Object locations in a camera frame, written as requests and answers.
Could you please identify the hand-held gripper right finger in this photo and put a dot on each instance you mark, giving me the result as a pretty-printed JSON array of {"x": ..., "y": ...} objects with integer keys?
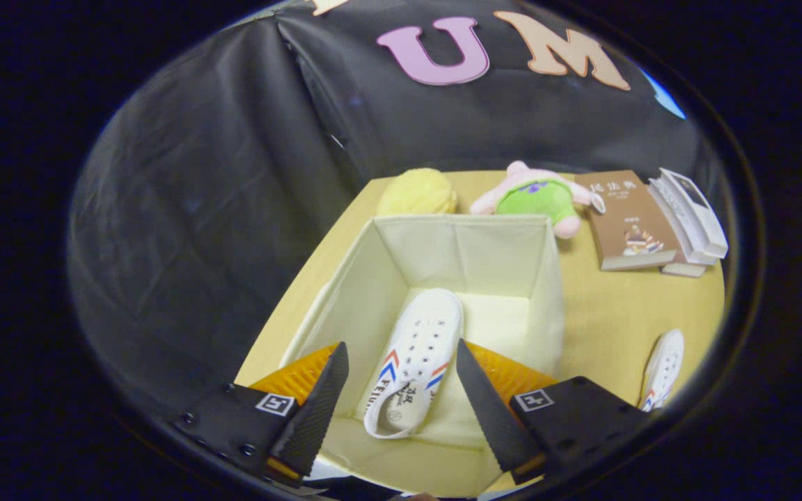
[{"x": 488, "y": 410}]

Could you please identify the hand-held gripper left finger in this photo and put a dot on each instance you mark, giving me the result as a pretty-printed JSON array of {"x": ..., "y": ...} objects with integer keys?
[{"x": 317, "y": 410}]

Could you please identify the white canvas shoe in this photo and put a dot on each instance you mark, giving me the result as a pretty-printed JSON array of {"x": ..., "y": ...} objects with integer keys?
[
  {"x": 665, "y": 362},
  {"x": 422, "y": 334}
]

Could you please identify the beige fabric storage box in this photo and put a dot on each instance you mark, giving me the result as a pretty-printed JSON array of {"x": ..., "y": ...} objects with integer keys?
[{"x": 498, "y": 257}]

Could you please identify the green and pink plush toy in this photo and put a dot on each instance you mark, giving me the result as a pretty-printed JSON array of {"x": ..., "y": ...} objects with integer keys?
[{"x": 530, "y": 198}]

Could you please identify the yellow plush toy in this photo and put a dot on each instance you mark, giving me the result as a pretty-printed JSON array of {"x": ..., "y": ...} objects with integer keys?
[{"x": 415, "y": 193}]

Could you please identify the black backdrop cloth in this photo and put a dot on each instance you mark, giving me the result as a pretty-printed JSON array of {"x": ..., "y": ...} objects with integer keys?
[{"x": 199, "y": 209}]

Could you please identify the brown illustrated book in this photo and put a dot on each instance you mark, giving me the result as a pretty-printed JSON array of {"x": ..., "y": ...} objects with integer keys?
[{"x": 624, "y": 216}]

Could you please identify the white patterned book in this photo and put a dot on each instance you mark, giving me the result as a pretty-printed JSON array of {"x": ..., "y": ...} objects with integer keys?
[{"x": 679, "y": 229}]

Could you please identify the white book with portrait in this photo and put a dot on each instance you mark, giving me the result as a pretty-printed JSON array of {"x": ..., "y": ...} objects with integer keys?
[{"x": 704, "y": 223}]

